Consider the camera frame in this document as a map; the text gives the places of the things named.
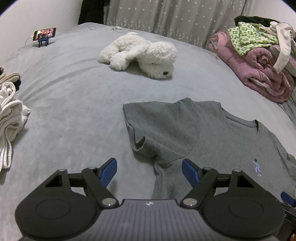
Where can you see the folded mauve quilt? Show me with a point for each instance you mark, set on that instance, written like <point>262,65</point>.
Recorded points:
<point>255,69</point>

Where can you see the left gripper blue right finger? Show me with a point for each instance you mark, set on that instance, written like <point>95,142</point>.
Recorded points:
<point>191,172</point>

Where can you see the cream white garment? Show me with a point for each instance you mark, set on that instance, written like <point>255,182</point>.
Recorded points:
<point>286,45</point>

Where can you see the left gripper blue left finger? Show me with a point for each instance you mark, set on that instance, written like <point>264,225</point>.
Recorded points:
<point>107,171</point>

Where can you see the white plush dog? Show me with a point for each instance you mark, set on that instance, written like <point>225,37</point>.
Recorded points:
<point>155,59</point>

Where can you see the black garment on pile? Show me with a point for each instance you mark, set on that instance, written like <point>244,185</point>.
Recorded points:
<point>254,19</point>

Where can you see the grey t-shirt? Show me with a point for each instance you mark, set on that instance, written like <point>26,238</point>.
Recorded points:
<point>209,136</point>

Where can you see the grey bed sheet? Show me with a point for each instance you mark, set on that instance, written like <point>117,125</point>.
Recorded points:
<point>77,120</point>

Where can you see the black hanging coat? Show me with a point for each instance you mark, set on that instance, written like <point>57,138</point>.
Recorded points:
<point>92,11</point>

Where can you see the green patterned garment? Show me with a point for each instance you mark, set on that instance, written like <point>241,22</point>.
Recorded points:
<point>248,36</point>

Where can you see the grey star curtain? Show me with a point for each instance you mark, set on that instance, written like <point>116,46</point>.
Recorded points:
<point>190,21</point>

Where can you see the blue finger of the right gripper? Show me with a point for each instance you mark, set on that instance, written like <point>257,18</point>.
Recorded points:
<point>287,198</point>

